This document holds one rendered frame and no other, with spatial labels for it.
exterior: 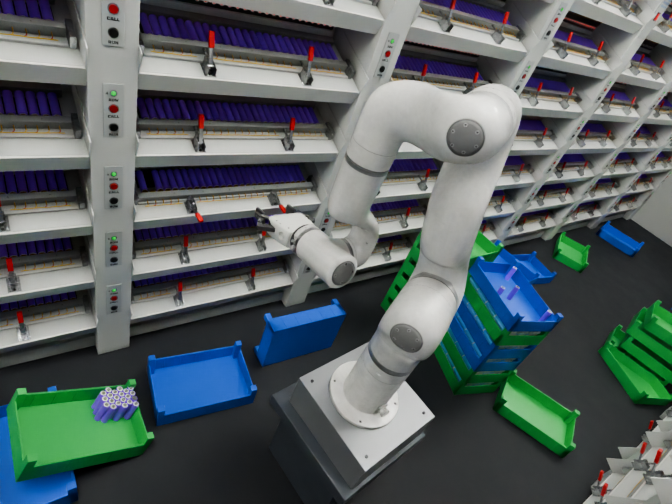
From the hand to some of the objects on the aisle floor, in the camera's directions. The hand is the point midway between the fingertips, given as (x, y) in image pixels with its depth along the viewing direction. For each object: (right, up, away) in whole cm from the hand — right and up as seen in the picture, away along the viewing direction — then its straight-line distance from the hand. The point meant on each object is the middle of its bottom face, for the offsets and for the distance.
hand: (273, 212), depth 115 cm
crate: (+96, -78, +63) cm, 139 cm away
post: (-62, -37, +34) cm, 79 cm away
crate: (0, -48, +52) cm, 70 cm away
